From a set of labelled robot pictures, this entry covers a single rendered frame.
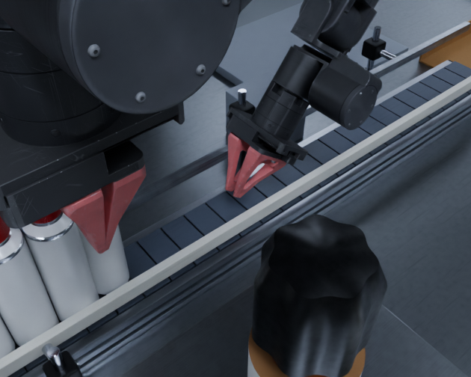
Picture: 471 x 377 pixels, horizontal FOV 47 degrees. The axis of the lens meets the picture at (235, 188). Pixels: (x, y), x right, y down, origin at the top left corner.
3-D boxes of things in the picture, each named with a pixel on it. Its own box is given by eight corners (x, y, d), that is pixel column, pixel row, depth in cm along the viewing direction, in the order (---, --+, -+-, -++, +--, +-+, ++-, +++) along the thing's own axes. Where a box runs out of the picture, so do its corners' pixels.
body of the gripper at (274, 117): (276, 157, 65) (307, 102, 63) (222, 118, 71) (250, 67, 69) (302, 164, 70) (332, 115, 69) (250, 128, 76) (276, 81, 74)
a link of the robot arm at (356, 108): (345, 16, 71) (314, -11, 64) (419, 49, 64) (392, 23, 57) (298, 96, 73) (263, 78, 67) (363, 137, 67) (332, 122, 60)
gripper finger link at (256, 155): (232, 203, 68) (268, 139, 66) (197, 174, 72) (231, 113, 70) (262, 208, 74) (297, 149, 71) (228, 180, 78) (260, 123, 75)
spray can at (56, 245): (93, 331, 63) (51, 209, 49) (50, 325, 63) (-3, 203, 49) (107, 294, 67) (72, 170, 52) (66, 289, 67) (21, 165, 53)
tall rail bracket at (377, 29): (380, 124, 99) (399, 43, 88) (351, 106, 103) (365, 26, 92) (392, 117, 101) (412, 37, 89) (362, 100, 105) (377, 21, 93)
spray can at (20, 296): (16, 358, 60) (-51, 238, 46) (12, 321, 64) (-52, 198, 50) (63, 342, 62) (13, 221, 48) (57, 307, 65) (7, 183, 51)
